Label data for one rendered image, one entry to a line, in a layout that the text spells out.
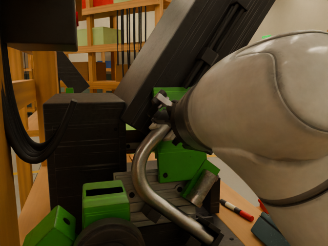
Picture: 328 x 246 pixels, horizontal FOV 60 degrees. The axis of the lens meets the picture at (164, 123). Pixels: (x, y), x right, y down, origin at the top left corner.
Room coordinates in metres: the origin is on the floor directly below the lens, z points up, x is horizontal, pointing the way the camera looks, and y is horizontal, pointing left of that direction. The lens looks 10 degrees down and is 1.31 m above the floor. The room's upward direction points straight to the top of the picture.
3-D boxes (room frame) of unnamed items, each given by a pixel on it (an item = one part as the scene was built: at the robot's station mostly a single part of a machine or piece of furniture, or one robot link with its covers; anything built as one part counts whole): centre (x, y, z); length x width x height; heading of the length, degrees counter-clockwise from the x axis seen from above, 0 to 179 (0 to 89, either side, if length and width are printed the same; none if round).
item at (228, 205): (0.78, -0.21, 0.91); 0.13 x 0.02 x 0.02; 29
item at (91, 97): (0.78, 0.21, 1.07); 0.30 x 0.18 x 0.34; 16
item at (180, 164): (0.66, -0.03, 1.17); 0.13 x 0.12 x 0.20; 16
